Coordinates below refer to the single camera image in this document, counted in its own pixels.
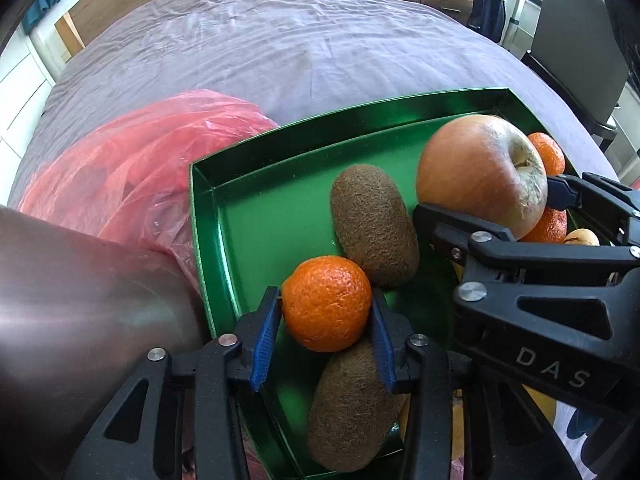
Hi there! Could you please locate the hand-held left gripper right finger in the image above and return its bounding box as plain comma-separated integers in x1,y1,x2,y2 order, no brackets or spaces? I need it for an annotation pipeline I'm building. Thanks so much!
370,290,583,480

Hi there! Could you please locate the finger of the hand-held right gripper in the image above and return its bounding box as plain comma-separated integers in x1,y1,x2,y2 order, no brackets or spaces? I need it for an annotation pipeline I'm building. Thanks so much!
545,172,640,247
413,202,640,282

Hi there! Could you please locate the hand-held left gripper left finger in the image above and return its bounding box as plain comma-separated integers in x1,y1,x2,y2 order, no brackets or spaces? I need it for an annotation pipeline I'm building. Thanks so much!
62,286,282,480

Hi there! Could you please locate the orange tangerine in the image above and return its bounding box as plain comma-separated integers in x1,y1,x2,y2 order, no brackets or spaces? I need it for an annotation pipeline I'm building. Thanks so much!
281,256,373,353
526,132,567,177
520,206,568,244

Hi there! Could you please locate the yellow banana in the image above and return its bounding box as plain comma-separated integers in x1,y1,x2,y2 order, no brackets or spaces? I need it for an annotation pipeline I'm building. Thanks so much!
522,382,558,423

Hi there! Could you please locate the yellow purple-striped pepino melon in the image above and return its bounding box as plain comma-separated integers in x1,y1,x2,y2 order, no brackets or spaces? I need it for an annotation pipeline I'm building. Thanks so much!
564,228,601,247

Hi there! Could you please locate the yellow-red apple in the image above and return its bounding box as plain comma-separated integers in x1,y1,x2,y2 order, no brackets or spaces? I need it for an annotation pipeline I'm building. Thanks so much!
416,114,549,241

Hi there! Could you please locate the brown kiwi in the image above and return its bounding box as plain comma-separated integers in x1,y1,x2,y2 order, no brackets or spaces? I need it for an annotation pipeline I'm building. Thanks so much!
331,164,421,288
306,340,408,473

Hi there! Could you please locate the green metal tray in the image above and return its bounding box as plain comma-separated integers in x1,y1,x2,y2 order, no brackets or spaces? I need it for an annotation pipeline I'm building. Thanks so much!
189,87,613,480

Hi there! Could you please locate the person's right hand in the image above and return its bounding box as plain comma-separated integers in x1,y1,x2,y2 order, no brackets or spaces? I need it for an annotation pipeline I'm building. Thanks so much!
567,407,603,438

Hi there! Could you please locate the dark office chair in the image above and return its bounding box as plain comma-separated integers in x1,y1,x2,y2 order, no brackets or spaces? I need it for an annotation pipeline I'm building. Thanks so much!
520,0,631,153

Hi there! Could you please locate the dark blue tote bag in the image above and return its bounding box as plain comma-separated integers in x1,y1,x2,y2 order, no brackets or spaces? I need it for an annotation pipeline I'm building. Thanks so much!
467,0,507,43

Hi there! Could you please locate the pink plastic sheet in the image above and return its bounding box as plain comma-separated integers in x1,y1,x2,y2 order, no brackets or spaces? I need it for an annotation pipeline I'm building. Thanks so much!
17,89,281,261

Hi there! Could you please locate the grey bedsheet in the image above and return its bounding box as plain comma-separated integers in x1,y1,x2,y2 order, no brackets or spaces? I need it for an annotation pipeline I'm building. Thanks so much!
7,0,623,206

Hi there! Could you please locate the white wardrobe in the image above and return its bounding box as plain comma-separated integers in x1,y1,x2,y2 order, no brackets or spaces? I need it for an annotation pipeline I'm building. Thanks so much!
0,25,56,146

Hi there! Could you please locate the wooden headboard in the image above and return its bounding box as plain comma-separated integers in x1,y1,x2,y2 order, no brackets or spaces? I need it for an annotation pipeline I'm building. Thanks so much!
54,0,241,53

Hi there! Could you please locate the teal curtain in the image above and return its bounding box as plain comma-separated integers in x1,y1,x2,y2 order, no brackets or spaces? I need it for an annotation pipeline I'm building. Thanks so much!
22,0,58,31

